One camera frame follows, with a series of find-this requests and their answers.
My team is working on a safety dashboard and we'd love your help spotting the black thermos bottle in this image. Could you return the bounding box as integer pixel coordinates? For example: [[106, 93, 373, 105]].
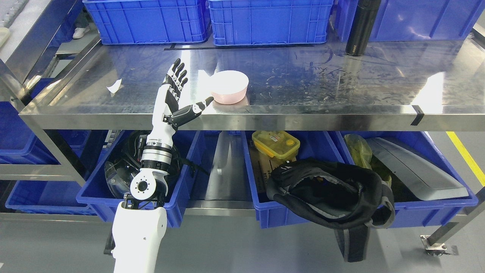
[[345, 0, 381, 56]]

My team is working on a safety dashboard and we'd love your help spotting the white paper scrap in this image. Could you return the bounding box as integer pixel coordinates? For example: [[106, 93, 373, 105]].
[[106, 79, 122, 95]]

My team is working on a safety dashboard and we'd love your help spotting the blue bin lower middle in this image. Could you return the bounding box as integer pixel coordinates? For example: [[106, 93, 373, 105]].
[[241, 131, 349, 229]]

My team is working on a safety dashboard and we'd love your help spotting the blue bin lower right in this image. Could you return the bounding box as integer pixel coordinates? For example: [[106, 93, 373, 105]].
[[336, 131, 478, 228]]

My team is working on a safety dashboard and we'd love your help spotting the black backpack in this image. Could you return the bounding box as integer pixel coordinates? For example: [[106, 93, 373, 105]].
[[266, 158, 396, 263]]

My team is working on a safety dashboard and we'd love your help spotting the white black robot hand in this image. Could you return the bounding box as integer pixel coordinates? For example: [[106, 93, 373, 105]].
[[147, 58, 214, 147]]

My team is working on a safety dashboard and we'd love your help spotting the stainless steel shelf rack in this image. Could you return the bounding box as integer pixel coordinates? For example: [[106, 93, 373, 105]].
[[18, 36, 485, 255]]

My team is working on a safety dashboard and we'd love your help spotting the grey plastic panel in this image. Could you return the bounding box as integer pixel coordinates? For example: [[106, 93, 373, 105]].
[[366, 138, 468, 201]]

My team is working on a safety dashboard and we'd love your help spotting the blue crate top left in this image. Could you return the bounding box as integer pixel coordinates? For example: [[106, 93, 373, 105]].
[[83, 0, 210, 45]]

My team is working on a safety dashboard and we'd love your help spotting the blue crate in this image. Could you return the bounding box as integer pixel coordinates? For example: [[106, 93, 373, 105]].
[[83, 0, 210, 45], [336, 0, 485, 42], [208, 0, 334, 46]]

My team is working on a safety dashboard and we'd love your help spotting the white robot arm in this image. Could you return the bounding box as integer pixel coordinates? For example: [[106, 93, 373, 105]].
[[111, 134, 173, 273]]

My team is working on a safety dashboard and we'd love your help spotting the blue bin lower left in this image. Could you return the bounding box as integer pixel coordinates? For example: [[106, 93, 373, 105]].
[[76, 131, 206, 228]]

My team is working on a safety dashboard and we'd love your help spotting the blue crate top right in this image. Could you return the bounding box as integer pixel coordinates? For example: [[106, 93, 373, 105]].
[[336, 0, 485, 42]]

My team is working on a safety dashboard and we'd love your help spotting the yellow green plastic bag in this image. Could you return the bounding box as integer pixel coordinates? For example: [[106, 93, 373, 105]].
[[344, 134, 393, 186]]

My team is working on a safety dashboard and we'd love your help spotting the pink ikea bowl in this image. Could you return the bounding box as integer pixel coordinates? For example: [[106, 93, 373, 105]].
[[208, 70, 249, 104]]

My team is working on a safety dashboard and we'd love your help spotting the yellow lunch box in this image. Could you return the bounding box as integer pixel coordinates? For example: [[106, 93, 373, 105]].
[[252, 131, 301, 161]]

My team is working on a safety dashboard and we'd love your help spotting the blue crate top middle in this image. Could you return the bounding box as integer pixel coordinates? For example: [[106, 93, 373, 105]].
[[208, 0, 334, 46]]

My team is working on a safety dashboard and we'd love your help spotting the blue bin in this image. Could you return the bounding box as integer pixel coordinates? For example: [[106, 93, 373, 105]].
[[241, 131, 349, 229], [336, 131, 478, 228], [76, 131, 206, 228]]

